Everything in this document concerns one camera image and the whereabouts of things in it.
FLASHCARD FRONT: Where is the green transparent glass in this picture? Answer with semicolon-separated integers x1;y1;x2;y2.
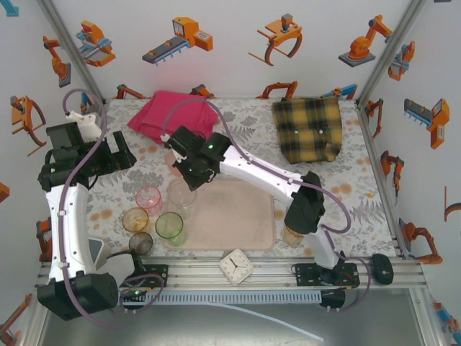
154;211;187;247

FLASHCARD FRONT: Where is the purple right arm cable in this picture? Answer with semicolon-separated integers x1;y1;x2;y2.
161;97;372;314

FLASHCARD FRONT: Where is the aluminium front rail frame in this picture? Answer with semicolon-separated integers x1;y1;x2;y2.
35;255;426;289

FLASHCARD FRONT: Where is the small circuit board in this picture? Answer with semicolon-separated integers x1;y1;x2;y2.
122;286;151;302

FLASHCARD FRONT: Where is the tall orange transparent glass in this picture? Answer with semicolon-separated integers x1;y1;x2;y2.
282;223;309;247

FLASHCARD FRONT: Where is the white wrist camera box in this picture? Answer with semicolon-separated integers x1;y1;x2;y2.
66;110;102;141
162;133;187;162

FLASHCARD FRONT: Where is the white slotted cable duct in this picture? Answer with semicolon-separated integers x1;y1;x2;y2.
111;290;322;304

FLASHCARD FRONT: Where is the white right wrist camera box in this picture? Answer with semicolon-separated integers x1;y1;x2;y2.
162;133;187;162

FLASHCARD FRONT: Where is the yellow black plaid shirt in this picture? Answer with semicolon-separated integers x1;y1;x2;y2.
272;96;343;165

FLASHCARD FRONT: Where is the beige pink tray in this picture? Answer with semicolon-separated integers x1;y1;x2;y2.
164;179;275;252

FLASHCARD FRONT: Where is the aluminium frame post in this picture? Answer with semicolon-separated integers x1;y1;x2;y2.
35;0;107;109
354;0;429;109

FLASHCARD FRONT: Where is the tall clear glass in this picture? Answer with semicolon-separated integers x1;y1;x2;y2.
166;179;198;221

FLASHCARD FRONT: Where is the thin black cable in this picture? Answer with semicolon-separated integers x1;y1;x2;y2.
106;249;138;262

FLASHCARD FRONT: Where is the floral print tablecloth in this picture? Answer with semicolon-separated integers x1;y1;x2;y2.
77;97;403;259

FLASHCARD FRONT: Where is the grey white tissue box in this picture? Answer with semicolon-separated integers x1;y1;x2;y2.
87;236;109;271

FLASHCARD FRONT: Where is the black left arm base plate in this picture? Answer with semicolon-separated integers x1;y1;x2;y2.
121;264;170;289

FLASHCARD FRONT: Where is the aluminium side rail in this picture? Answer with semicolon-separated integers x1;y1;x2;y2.
354;102;410;260

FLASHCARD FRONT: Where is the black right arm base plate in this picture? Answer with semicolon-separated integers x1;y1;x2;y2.
294;262;361;289

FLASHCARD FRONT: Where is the small brown transparent glass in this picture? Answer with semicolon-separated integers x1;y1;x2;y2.
128;231;155;256

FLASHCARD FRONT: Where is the magenta folded cloth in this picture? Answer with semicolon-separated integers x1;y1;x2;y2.
127;89;220;146

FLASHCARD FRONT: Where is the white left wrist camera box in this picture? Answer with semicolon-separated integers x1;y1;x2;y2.
66;110;102;141

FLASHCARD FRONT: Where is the pink transparent glass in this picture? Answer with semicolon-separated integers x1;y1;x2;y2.
135;185;162;217

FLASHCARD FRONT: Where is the black computer mouse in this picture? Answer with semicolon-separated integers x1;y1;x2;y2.
370;253;395;285

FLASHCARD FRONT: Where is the short orange transparent glass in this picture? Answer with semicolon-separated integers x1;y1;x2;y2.
121;208;151;234

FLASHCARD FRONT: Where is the white square clock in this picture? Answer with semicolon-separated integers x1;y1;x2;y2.
218;248;254;288

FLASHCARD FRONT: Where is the black clamp block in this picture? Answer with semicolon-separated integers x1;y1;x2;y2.
319;289;346;314

